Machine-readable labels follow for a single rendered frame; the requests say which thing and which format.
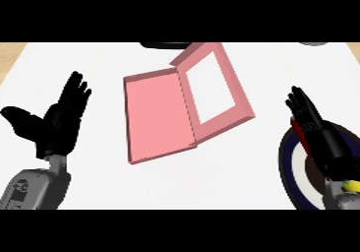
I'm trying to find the black round object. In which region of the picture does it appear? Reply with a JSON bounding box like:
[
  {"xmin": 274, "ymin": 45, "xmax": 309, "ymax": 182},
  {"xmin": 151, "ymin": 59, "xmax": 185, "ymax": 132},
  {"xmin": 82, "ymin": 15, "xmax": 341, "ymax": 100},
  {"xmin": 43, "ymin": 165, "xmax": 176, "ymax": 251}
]
[{"xmin": 139, "ymin": 41, "xmax": 194, "ymax": 50}]

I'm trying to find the pink cardboard box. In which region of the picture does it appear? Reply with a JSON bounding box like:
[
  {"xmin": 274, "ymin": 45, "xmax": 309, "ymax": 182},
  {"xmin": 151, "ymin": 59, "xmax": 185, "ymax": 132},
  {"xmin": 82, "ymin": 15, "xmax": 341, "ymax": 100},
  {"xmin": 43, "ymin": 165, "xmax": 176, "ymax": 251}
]
[{"xmin": 123, "ymin": 41, "xmax": 257, "ymax": 165}]

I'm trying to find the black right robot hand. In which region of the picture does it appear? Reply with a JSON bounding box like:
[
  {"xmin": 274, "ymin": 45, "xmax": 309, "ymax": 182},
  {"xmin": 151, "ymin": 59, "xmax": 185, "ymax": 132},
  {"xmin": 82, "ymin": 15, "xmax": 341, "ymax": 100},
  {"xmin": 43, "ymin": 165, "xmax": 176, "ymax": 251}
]
[{"xmin": 285, "ymin": 86, "xmax": 360, "ymax": 182}]

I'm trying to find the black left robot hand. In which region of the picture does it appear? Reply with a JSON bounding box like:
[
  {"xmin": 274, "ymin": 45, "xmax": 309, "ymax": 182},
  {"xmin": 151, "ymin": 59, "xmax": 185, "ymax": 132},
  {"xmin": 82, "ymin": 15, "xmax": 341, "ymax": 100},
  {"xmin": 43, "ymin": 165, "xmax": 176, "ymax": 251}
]
[{"xmin": 0, "ymin": 71, "xmax": 93, "ymax": 160}]

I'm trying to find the dark blue rimmed plate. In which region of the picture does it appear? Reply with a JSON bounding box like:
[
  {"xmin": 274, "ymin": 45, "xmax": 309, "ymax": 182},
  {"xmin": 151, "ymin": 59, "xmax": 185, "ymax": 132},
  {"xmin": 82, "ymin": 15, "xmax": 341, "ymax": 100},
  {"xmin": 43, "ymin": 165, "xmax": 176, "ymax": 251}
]
[{"xmin": 278, "ymin": 120, "xmax": 360, "ymax": 211}]

